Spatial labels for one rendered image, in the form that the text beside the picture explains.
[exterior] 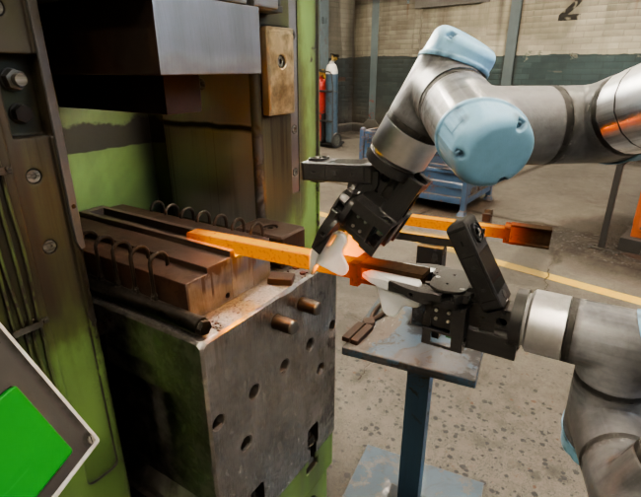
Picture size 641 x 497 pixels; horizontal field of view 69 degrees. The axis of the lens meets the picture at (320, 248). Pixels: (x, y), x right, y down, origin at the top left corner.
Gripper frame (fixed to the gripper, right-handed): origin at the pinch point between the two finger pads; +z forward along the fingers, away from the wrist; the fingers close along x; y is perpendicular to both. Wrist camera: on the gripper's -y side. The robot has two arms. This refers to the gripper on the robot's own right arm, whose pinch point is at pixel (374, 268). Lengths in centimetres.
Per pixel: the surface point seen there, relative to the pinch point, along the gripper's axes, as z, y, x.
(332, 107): 380, 33, 631
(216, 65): 24.4, -26.7, -2.1
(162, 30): 24.4, -30.8, -11.0
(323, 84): 407, -3, 647
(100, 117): 72, -17, 10
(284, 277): 20.8, 8.8, 6.7
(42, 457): 8.4, 2.2, -41.9
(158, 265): 33.9, 3.3, -9.6
